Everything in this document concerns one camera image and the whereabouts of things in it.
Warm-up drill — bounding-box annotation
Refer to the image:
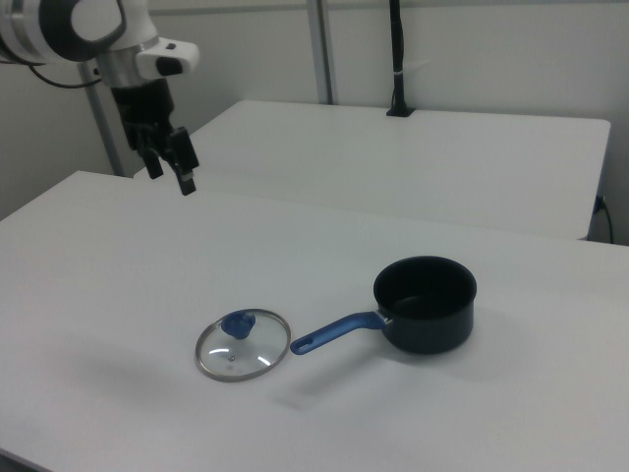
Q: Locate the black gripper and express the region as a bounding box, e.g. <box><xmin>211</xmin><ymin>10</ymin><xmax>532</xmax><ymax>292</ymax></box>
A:
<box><xmin>110</xmin><ymin>78</ymin><xmax>200</xmax><ymax>198</ymax></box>

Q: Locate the glass lid with blue knob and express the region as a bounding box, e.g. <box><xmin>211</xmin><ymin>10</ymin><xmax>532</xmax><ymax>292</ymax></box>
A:
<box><xmin>195</xmin><ymin>308</ymin><xmax>292</xmax><ymax>384</ymax></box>

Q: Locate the dark blue saucepan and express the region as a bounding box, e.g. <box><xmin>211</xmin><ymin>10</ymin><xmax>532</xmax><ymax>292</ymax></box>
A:
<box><xmin>289</xmin><ymin>255</ymin><xmax>479</xmax><ymax>356</ymax></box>

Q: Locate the white side table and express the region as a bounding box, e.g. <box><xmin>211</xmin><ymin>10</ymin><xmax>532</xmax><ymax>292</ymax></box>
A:
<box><xmin>132</xmin><ymin>99</ymin><xmax>612</xmax><ymax>242</ymax></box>

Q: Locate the black pole with white tie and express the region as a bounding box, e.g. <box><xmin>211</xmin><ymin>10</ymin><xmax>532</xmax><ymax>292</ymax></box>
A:
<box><xmin>385</xmin><ymin>0</ymin><xmax>417</xmax><ymax>119</ymax></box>

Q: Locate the grey metal partition post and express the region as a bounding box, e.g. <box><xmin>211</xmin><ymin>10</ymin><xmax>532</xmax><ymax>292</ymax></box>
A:
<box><xmin>78</xmin><ymin>63</ymin><xmax>125</xmax><ymax>177</ymax></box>
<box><xmin>306</xmin><ymin>0</ymin><xmax>341</xmax><ymax>106</ymax></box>

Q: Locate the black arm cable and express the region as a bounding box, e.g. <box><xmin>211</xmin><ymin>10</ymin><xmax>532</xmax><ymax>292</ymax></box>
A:
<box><xmin>28</xmin><ymin>62</ymin><xmax>102</xmax><ymax>89</ymax></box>

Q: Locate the black power cable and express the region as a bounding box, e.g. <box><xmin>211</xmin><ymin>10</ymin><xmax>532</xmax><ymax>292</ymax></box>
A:
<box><xmin>594</xmin><ymin>195</ymin><xmax>616</xmax><ymax>245</ymax></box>

